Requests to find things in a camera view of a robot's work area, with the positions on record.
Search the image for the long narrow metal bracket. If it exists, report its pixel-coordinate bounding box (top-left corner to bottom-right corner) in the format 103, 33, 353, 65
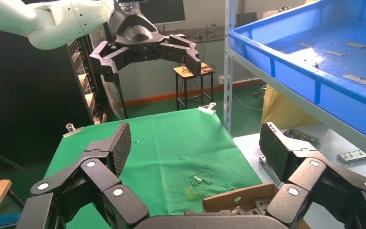
283, 129, 320, 146

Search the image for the yellow woven sack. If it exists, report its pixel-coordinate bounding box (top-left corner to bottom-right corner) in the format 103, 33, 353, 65
260, 84, 319, 130

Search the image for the white floor cable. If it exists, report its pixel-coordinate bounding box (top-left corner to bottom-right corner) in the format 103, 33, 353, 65
232, 92, 264, 111

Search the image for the wooden top black stool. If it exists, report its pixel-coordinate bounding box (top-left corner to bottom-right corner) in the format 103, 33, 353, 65
173, 62, 217, 111

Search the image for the black monitor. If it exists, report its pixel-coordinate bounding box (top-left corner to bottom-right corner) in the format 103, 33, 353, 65
139, 0, 186, 25

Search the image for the blue plastic tray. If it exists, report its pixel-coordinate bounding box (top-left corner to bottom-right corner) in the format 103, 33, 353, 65
228, 0, 366, 147

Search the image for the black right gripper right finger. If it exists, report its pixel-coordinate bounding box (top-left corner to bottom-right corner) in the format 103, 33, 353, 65
258, 122, 366, 229

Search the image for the black server cabinet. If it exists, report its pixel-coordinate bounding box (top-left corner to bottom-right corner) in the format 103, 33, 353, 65
0, 27, 127, 165

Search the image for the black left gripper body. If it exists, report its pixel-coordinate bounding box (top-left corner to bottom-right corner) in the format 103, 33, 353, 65
107, 9, 167, 63

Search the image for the silver binder clip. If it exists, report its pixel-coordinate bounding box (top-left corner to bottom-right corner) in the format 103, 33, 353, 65
63, 123, 85, 138
198, 102, 217, 115

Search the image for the thin metal bar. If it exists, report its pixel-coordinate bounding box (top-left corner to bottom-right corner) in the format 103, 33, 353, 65
258, 155, 282, 187

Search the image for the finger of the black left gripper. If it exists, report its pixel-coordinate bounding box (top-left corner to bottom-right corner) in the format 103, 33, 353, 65
89, 40, 131, 88
160, 34, 202, 77

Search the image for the blue fibre bundle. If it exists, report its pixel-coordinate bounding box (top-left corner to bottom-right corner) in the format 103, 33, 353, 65
0, 212, 22, 229

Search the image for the dark desk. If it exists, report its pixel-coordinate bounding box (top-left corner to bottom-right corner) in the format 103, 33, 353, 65
157, 27, 226, 43

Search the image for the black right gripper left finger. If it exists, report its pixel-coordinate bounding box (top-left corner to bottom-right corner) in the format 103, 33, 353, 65
15, 122, 151, 229

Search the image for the black box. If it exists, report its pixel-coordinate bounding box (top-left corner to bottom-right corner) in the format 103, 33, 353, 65
236, 12, 258, 28

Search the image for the grey metal shelf rack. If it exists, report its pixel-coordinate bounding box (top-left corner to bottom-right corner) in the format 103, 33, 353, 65
223, 0, 366, 167

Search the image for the small slotted metal plate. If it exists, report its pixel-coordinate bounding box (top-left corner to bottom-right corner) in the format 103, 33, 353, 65
337, 149, 366, 164

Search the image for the green cloth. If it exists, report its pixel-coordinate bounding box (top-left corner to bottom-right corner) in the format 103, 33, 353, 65
44, 108, 263, 229

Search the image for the brown cardboard box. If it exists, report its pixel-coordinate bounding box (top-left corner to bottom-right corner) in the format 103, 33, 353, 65
201, 182, 312, 229

